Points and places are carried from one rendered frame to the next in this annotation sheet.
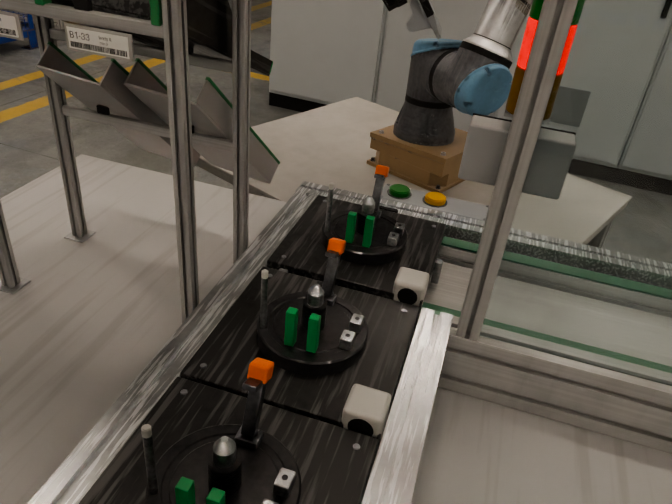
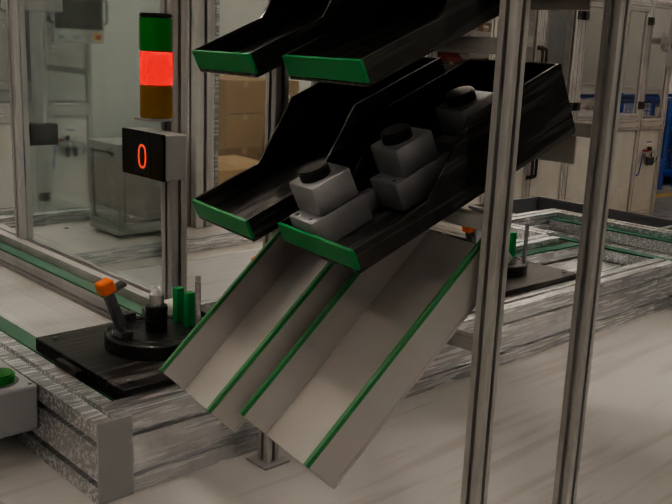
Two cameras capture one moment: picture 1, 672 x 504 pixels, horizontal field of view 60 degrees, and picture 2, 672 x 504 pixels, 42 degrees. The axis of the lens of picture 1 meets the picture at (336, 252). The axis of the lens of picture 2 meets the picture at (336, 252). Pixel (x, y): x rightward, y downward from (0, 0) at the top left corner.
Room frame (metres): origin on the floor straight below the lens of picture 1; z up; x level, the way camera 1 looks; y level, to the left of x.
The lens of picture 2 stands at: (1.66, 0.79, 1.38)
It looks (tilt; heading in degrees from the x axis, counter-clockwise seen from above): 13 degrees down; 213
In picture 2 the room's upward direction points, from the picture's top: 2 degrees clockwise
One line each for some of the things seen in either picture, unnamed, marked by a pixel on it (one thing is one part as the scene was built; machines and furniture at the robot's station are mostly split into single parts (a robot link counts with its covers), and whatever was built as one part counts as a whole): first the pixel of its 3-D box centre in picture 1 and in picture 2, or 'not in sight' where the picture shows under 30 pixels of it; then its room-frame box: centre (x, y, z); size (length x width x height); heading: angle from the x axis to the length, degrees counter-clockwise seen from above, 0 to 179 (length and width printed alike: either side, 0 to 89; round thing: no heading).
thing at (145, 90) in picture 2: (533, 91); (156, 101); (0.66, -0.20, 1.28); 0.05 x 0.05 x 0.05
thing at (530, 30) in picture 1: (546, 44); (156, 68); (0.66, -0.20, 1.33); 0.05 x 0.05 x 0.05
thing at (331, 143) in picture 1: (405, 177); not in sight; (1.35, -0.15, 0.84); 0.90 x 0.70 x 0.03; 52
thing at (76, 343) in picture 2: (363, 245); (156, 349); (0.82, -0.04, 0.96); 0.24 x 0.24 x 0.02; 76
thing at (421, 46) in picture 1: (436, 67); not in sight; (1.39, -0.19, 1.11); 0.13 x 0.12 x 0.14; 30
